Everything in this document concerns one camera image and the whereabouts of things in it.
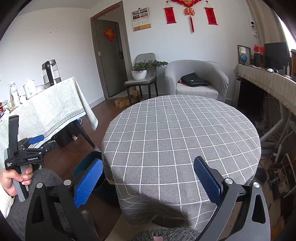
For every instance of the white patterned tablecloth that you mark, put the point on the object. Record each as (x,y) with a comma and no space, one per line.
(53,109)

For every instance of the grey dining chair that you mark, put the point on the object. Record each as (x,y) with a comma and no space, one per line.
(141,82)

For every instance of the flat cardboard box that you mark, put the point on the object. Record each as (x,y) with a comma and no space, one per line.
(124,100)

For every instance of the dark wooden box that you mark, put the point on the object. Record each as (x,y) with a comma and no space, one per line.
(259,60)

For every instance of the black bag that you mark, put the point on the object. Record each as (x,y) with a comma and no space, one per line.
(194,80)

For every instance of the grey armchair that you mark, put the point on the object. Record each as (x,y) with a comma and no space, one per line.
(171,78)

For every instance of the beige fringed desk cloth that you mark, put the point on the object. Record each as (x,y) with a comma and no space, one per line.
(266,83)

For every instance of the wall calendar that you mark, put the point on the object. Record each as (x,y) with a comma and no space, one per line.
(141,19)

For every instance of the grey checked tablecloth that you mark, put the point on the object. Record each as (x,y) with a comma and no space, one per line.
(180,139)

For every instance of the blue shoe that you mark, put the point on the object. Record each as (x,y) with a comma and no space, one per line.
(79,121)

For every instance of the red knot wall ornament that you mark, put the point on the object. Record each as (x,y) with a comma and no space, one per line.
(189,11)

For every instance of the white security camera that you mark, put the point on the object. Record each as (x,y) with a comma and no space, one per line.
(253,25)

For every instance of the black monitor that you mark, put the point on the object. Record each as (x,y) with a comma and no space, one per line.
(276,55)

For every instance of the brown desktop storage box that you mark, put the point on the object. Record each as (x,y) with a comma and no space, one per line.
(293,62)

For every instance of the red diamond door ornament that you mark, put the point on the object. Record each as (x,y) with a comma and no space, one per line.
(109,34)

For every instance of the black storage box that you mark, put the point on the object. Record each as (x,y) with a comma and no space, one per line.
(66,138)

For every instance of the grey door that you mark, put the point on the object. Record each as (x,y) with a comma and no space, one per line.
(113,60)

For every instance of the white standing panel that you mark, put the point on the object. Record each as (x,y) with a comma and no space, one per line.
(237,92)

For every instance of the person's left hand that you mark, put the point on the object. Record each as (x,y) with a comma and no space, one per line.
(9,182)

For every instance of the computer mouse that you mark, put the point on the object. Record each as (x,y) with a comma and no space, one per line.
(271,70)

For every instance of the dark teal trash bin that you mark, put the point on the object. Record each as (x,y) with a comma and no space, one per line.
(81,162)

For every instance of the person's left forearm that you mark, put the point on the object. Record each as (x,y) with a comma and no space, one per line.
(4,204)

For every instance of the potted plant in white pot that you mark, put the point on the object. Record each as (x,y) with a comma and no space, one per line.
(138,74)

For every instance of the small blue globe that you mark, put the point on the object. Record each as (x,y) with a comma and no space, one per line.
(243,58)

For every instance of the bright window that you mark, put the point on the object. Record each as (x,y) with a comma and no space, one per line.
(288,30)

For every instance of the white desk frame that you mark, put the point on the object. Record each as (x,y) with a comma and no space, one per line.
(277,129)

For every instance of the small red flag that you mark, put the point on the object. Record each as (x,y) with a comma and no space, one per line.
(262,49)
(256,48)

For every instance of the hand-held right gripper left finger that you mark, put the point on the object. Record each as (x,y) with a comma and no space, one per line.
(89,183)

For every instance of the dark table leg striped sock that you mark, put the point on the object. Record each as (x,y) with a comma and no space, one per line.
(87,136)
(74,137)

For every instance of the white figure bottle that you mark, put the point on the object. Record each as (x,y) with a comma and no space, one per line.
(14,95)

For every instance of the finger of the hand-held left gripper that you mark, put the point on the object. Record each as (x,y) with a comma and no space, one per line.
(46,148)
(37,138)

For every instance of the red hanging scroll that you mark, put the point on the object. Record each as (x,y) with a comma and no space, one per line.
(170,15)
(211,15)

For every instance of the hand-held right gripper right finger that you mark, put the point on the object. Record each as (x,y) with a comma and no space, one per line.
(208,180)

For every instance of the glass electric kettle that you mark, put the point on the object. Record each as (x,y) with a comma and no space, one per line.
(51,74)

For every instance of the dark picture frame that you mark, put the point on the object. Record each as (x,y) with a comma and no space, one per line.
(241,49)

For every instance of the small white bottle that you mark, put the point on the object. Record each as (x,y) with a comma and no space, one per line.
(288,69)

